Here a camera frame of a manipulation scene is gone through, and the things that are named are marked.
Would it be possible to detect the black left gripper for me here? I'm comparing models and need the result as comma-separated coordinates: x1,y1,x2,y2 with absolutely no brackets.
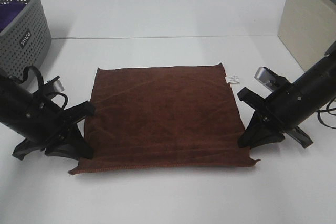
12,95,95,160

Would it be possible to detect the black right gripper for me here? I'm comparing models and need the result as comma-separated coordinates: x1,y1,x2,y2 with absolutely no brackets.
237,84,313,148

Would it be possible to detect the brown towel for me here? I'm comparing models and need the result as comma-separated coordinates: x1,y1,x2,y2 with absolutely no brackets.
70,63,256,175

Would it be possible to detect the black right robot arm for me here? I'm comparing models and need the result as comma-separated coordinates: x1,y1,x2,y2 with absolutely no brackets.
237,46,335,148

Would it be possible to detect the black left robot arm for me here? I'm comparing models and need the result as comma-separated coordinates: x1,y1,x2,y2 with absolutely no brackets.
1,66,95,161

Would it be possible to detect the grey perforated laundry basket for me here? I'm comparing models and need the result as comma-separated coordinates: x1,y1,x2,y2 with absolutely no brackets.
1,0,51,79

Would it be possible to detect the beige storage bin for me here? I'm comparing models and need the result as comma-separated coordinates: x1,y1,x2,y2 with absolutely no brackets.
278,0,335,71

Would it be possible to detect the purple cloth in basket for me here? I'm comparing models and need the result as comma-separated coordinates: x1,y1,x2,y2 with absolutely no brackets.
0,1,26,31

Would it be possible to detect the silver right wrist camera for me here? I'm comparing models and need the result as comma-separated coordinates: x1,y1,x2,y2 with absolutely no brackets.
254,67,288,92

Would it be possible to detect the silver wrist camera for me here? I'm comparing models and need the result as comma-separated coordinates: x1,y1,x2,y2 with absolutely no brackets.
44,76,65,94
254,67,288,92

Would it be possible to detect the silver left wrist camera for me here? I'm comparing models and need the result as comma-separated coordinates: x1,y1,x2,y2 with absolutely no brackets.
44,76,65,94

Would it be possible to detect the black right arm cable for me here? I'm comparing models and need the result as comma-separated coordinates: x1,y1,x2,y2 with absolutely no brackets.
316,98,336,130

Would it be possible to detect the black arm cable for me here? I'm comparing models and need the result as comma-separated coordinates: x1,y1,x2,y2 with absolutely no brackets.
9,66,69,112
316,98,336,130

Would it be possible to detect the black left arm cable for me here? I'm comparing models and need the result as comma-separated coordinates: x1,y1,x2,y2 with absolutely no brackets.
9,66,69,112

